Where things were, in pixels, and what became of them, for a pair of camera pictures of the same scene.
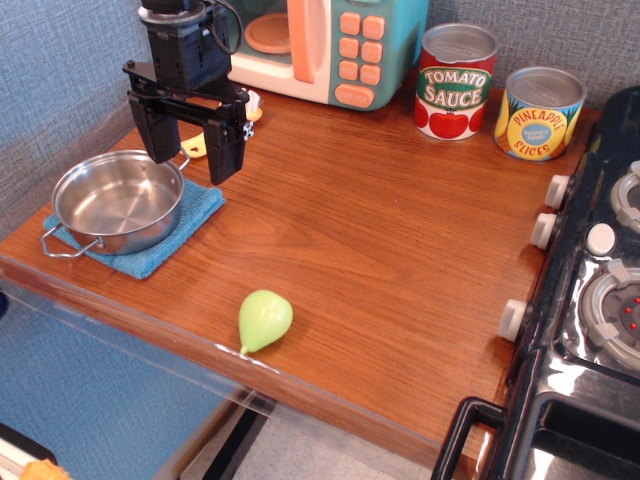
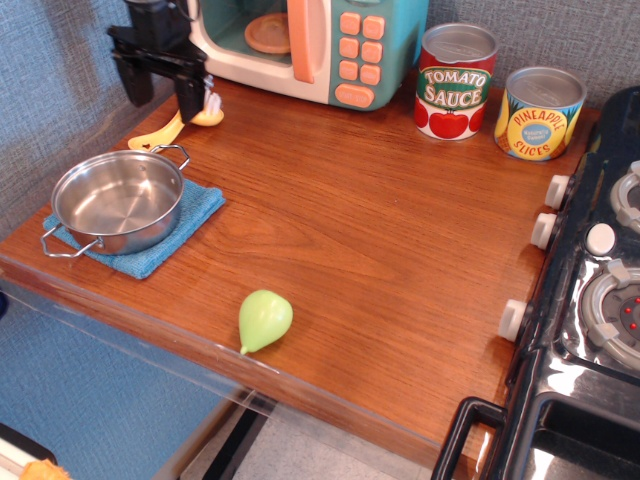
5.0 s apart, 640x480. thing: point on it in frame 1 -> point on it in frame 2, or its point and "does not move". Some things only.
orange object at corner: (43, 470) does not move
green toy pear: (264, 317) does not move
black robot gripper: (191, 43) -> (159, 35)
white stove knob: (555, 190) does not move
